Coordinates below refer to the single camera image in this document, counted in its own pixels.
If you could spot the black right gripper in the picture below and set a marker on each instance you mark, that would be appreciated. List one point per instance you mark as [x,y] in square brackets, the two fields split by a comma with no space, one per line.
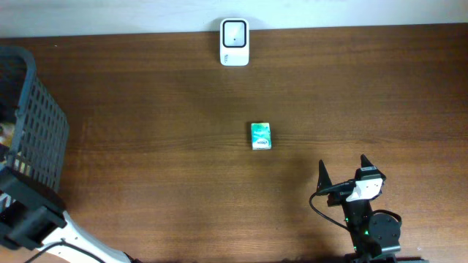
[339,193]

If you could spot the green tissue pack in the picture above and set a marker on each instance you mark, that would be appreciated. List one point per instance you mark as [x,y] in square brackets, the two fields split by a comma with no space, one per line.
[261,136]

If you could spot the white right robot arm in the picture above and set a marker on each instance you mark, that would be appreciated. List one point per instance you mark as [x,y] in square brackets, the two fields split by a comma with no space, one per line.
[374,233]

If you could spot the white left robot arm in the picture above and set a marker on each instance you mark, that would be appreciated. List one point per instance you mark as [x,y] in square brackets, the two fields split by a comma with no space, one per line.
[37,219]

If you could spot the dark grey plastic basket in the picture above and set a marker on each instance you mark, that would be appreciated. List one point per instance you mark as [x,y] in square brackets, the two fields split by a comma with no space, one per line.
[34,129]

